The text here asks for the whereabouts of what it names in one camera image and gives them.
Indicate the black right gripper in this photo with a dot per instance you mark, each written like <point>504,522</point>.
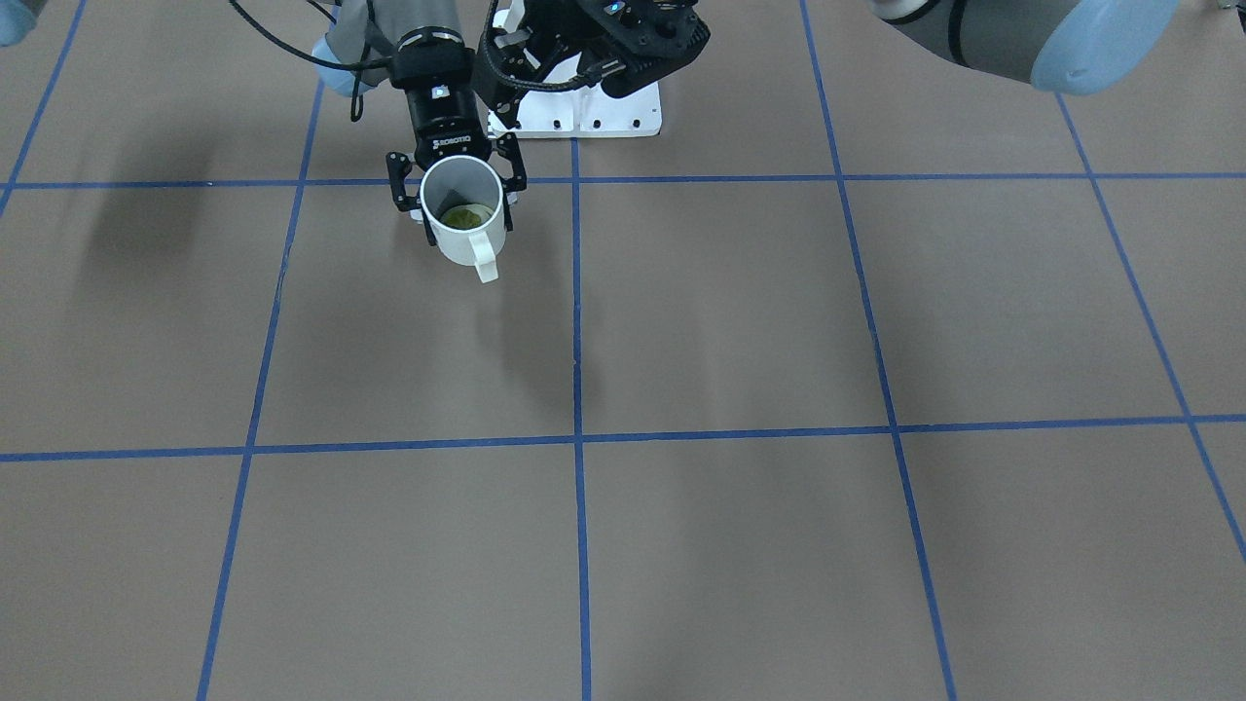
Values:
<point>443,115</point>

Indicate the white plastic cup with handle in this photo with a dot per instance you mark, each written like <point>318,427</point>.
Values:
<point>461,179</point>

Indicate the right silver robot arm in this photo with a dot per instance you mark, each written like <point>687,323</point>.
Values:
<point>362,38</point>

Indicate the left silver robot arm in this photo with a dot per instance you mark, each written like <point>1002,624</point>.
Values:
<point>1070,47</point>

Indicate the white camera pole with base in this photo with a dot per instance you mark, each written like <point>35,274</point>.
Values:
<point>586,114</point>

